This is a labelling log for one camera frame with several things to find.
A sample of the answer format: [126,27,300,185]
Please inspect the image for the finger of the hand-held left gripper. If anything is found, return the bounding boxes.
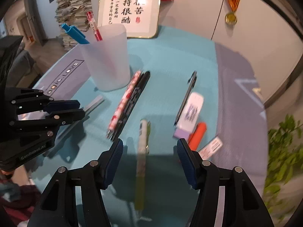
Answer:
[11,87,80,114]
[9,108,86,146]

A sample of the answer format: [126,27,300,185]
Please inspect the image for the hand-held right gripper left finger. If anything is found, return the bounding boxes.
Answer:
[27,138,124,227]

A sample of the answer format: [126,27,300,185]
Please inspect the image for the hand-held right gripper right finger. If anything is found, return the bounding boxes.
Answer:
[177,138,275,227]

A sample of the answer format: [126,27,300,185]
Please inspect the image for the green patterned pen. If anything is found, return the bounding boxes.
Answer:
[134,119,151,212]

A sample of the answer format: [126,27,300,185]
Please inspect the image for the silver staple strip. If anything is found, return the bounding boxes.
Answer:
[82,95,105,113]

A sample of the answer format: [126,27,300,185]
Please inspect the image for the white labelled eraser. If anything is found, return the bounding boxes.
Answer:
[198,137,223,161]

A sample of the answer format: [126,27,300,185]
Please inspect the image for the pink checkered pen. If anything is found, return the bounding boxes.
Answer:
[106,70,142,139]

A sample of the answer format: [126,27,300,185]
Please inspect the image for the black pen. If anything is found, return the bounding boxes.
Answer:
[118,70,151,126]
[111,72,145,142]

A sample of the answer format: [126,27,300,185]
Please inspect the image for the translucent white pen holder cup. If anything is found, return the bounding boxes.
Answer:
[79,24,131,92]

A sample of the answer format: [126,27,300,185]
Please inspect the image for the dark slim pen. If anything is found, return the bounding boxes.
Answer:
[175,70,198,126]

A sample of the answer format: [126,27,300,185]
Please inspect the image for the person's plaid clothing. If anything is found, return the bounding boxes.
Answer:
[0,171,45,227]

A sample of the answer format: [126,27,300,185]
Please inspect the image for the white correction tape purple cap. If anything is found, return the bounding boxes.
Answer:
[173,92,205,139]

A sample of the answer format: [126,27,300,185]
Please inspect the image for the blue pen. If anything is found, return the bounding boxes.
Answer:
[62,24,83,44]
[72,26,91,45]

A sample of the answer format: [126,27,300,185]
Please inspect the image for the red pen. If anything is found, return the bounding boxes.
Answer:
[86,11,103,42]

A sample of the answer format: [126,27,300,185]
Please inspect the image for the stack of papers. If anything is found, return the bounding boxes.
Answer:
[55,0,93,51]

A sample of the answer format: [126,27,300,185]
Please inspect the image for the green potted plant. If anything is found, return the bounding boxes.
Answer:
[264,115,303,208]

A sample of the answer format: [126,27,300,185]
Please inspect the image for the teal and grey desk mat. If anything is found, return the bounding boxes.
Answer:
[31,25,269,227]

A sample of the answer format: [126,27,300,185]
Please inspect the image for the framed calligraphy sign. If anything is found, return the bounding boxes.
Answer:
[98,0,164,39]

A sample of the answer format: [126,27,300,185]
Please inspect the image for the white cabinet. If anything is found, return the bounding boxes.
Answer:
[163,0,301,102]

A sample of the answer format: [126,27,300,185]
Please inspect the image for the gold medal orange ribbon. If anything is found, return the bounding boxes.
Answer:
[224,0,244,24]

